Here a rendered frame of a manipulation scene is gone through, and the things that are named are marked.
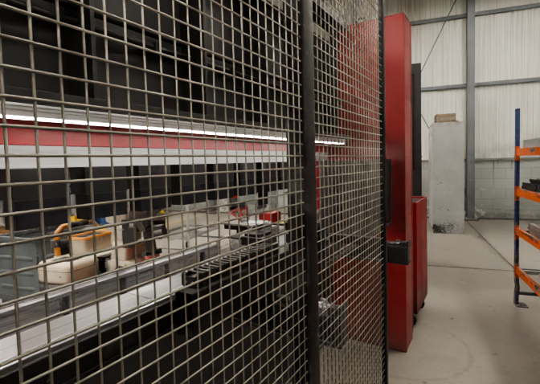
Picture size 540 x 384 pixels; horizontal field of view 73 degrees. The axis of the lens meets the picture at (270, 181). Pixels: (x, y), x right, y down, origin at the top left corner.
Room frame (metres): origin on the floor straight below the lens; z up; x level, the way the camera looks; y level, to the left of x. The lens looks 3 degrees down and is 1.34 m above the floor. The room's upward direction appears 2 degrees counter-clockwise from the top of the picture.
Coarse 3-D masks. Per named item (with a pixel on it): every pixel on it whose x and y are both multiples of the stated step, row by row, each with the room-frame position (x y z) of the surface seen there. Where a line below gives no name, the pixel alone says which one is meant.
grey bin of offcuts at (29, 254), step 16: (0, 240) 3.42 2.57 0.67; (16, 240) 3.35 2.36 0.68; (48, 240) 3.39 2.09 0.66; (0, 256) 3.43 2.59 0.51; (16, 256) 3.36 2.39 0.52; (32, 256) 3.30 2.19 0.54; (48, 256) 3.37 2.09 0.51; (0, 272) 3.45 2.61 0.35; (32, 272) 3.30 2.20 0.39; (0, 288) 3.46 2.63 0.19; (32, 288) 3.30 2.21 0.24
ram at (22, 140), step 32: (0, 128) 0.93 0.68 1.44; (96, 128) 1.16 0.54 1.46; (128, 128) 1.26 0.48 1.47; (0, 160) 0.93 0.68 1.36; (32, 160) 0.99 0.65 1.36; (96, 160) 1.16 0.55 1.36; (128, 160) 1.25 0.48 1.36; (160, 160) 1.37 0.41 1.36; (224, 160) 1.70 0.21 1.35; (256, 160) 1.93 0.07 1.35; (320, 160) 2.63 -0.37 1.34
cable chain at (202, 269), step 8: (272, 248) 1.31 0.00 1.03; (232, 256) 1.16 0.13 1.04; (216, 264) 1.08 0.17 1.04; (224, 264) 1.07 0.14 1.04; (232, 264) 1.10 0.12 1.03; (192, 272) 1.02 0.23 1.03; (200, 272) 0.99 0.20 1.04; (208, 272) 1.01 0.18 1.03; (216, 272) 1.04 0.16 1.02; (224, 272) 1.07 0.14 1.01; (232, 272) 1.10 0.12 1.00; (192, 280) 0.98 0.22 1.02; (208, 280) 1.01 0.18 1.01
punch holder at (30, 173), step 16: (0, 176) 0.98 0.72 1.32; (16, 176) 0.96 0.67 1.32; (32, 176) 0.99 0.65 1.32; (48, 176) 1.03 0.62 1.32; (64, 176) 1.07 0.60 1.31; (0, 192) 0.98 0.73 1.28; (16, 192) 0.96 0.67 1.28; (32, 192) 0.99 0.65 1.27; (48, 192) 1.03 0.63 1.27; (64, 192) 1.06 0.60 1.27; (0, 208) 0.99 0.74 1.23; (16, 208) 0.96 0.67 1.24; (32, 208) 0.99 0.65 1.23; (16, 224) 0.95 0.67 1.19; (32, 224) 0.99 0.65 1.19; (48, 224) 1.02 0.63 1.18
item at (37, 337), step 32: (224, 256) 1.37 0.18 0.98; (160, 288) 1.03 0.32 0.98; (64, 320) 0.83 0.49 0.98; (96, 320) 0.83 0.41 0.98; (128, 320) 0.85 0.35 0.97; (160, 320) 0.93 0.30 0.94; (0, 352) 0.69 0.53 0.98; (64, 352) 0.72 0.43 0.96; (96, 352) 0.78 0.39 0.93; (128, 352) 0.85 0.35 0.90
